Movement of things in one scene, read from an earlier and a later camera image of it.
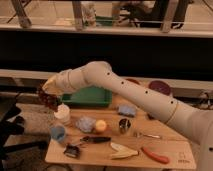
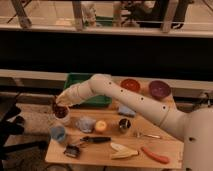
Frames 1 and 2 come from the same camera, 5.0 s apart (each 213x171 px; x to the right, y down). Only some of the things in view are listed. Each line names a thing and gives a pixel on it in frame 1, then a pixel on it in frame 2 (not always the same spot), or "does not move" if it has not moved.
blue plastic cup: (58, 132) does not move
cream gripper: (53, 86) -> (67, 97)
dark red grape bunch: (51, 101) -> (61, 111)
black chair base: (12, 124) does not move
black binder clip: (71, 150) does not move
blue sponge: (127, 109) does not move
